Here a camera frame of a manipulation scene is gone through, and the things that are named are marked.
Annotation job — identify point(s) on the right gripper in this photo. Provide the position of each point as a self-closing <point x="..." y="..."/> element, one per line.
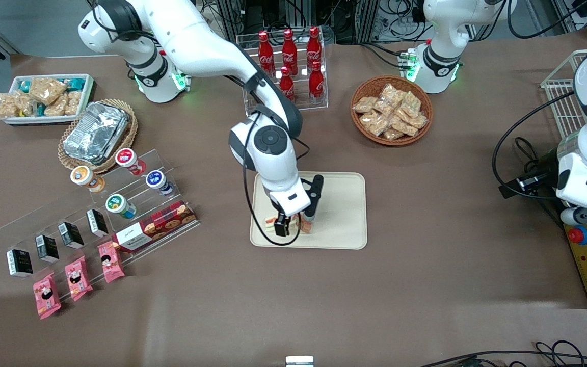
<point x="282" y="224"/>

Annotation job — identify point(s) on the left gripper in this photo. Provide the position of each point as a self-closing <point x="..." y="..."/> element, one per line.
<point x="548" y="173"/>

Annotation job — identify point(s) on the triangle sandwich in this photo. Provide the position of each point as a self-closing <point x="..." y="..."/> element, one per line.
<point x="304" y="227"/>

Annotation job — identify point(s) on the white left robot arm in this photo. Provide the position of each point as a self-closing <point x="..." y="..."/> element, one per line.
<point x="444" y="30"/>

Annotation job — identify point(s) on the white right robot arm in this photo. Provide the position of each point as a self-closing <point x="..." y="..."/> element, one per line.
<point x="196" y="46"/>

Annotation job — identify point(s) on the cream plastic tray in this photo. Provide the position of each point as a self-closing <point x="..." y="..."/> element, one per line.
<point x="339" y="214"/>

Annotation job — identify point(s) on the red emergency stop button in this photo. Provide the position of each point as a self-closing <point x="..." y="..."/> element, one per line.
<point x="578" y="235"/>

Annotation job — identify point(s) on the clear acrylic bottle rack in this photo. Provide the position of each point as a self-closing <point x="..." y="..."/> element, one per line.
<point x="301" y="106"/>

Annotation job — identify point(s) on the brown table cloth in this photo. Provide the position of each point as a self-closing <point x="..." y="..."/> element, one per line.
<point x="426" y="204"/>

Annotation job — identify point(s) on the clear bag of tan crackers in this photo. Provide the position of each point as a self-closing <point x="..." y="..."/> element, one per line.
<point x="404" y="125"/>
<point x="375" y="122"/>
<point x="410" y="103"/>
<point x="385" y="108"/>
<point x="418" y="121"/>
<point x="393" y="134"/>
<point x="389" y="94"/>
<point x="364" y="104"/>

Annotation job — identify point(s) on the brown round wicker basket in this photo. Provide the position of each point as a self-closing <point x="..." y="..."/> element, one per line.
<point x="395" y="141"/>

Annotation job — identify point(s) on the red cola bottle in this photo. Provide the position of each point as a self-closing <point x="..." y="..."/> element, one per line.
<point x="316" y="82"/>
<point x="314" y="47"/>
<point x="266" y="51"/>
<point x="287" y="87"/>
<point x="289" y="50"/>

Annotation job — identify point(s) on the red plaid cookie box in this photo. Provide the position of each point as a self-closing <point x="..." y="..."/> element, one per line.
<point x="156" y="227"/>

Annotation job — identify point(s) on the blue label gum bottle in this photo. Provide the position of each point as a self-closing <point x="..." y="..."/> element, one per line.
<point x="155" y="179"/>

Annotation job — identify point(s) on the red label gum bottle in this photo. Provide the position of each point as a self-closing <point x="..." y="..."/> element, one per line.
<point x="127" y="157"/>

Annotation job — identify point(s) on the green label gum bottle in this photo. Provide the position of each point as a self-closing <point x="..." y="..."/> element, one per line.
<point x="115" y="204"/>

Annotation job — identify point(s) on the light oval wicker basket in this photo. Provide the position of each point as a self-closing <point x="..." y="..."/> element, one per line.
<point x="129" y="133"/>

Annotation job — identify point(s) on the pink cartoon girl snack pack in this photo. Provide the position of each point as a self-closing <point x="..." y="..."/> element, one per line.
<point x="111" y="262"/>
<point x="78" y="278"/>
<point x="46" y="302"/>

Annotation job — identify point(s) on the black wrapped rice ball pack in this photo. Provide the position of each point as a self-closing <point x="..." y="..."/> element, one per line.
<point x="47" y="248"/>
<point x="97" y="223"/>
<point x="20" y="262"/>
<point x="71" y="235"/>

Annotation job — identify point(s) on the silver foil food container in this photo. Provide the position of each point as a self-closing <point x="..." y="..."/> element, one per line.
<point x="95" y="132"/>

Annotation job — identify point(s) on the orange label gum bottle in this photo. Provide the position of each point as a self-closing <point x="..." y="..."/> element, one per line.
<point x="81" y="176"/>

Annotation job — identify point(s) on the tan puffed snack bag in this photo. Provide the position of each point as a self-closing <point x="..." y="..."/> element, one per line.
<point x="46" y="89"/>
<point x="73" y="102"/>
<point x="56" y="107"/>
<point x="26" y="104"/>
<point x="7" y="106"/>

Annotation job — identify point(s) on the teal snack packet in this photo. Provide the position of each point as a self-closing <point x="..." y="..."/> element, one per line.
<point x="25" y="84"/>
<point x="41" y="109"/>
<point x="74" y="81"/>

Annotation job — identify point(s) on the white rectangular plastic bin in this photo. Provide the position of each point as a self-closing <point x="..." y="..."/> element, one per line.
<point x="44" y="121"/>

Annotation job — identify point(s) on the clear acrylic stepped display stand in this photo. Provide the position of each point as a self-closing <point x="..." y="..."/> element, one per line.
<point x="18" y="239"/>

